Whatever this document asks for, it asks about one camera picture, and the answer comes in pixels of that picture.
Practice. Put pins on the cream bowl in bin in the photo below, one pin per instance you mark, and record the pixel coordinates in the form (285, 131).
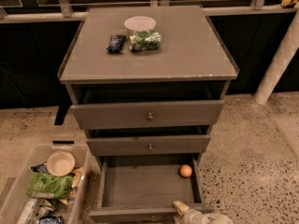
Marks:
(60, 163)

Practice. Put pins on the grey drawer cabinet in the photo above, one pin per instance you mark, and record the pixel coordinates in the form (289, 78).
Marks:
(191, 64)

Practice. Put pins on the grey drawer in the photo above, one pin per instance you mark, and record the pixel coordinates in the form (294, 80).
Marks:
(148, 145)
(141, 189)
(145, 115)

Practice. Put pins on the blue packet in bin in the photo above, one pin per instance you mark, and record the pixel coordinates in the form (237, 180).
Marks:
(51, 220)

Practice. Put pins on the yellow object on ledge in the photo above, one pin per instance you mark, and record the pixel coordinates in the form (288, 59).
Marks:
(288, 3)

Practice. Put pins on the green snack bag on cabinet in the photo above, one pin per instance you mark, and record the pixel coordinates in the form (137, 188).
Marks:
(144, 40)

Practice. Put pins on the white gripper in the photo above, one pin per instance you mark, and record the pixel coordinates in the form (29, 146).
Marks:
(199, 217)

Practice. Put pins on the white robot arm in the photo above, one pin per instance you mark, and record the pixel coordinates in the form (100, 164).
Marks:
(216, 218)

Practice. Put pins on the grey top drawer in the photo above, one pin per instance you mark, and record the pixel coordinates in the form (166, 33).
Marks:
(145, 115)

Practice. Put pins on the metal railing frame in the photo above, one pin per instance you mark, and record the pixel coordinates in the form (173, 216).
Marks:
(149, 3)

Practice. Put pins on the grey bottom drawer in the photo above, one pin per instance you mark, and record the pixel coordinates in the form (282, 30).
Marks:
(141, 189)

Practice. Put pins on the white diagonal pillar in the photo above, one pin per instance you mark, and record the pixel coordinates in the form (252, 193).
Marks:
(286, 50)

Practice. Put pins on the clear plastic storage bin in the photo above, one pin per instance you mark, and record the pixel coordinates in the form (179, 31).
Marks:
(17, 197)

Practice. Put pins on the white packet in bin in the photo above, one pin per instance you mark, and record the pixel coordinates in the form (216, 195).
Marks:
(34, 210)

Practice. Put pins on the dark blue snack packet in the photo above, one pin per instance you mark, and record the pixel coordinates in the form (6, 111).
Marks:
(116, 43)

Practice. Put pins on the grey middle drawer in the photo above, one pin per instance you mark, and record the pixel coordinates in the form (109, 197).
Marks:
(148, 145)

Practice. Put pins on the green chip bag in bin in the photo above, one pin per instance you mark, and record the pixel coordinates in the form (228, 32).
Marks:
(47, 186)

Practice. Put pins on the white plastic bowl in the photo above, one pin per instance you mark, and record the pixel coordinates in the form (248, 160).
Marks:
(139, 24)

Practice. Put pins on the orange ball in drawer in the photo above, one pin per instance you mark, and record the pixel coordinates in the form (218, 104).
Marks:
(185, 170)

